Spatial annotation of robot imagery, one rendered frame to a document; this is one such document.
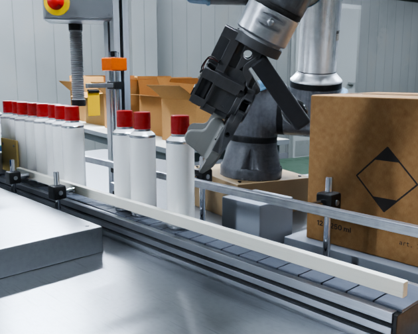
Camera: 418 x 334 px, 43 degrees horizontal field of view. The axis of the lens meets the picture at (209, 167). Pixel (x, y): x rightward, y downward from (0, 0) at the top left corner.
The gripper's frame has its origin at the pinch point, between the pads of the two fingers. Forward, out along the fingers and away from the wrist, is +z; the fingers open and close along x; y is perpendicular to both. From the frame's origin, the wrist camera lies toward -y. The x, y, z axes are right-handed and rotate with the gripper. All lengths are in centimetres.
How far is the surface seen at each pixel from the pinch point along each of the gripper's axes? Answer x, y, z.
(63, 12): -53, 43, 0
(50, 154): -45, 32, 31
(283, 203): -2.8, -13.5, 0.9
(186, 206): -11.4, -0.9, 12.6
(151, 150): -21.5, 9.3, 9.7
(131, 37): -495, 92, 80
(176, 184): -11.7, 2.5, 9.7
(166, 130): -218, 11, 68
